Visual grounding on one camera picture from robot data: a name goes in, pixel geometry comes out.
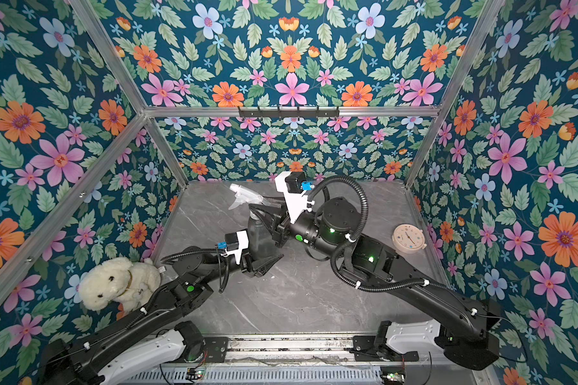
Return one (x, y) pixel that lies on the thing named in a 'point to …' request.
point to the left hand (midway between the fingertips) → (277, 244)
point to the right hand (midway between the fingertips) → (259, 200)
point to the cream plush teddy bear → (130, 285)
